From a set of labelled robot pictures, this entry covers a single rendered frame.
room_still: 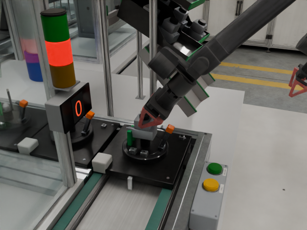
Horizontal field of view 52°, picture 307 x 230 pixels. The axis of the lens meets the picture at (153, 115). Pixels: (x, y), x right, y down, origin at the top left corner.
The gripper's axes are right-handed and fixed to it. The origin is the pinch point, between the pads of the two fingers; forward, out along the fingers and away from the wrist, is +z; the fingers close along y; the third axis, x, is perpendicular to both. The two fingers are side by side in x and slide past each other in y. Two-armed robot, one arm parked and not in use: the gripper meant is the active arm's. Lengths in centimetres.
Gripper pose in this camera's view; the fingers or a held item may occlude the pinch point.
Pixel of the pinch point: (144, 121)
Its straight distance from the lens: 91.2
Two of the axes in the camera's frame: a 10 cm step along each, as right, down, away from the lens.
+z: -5.9, 5.9, 5.5
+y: -3.0, 4.7, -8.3
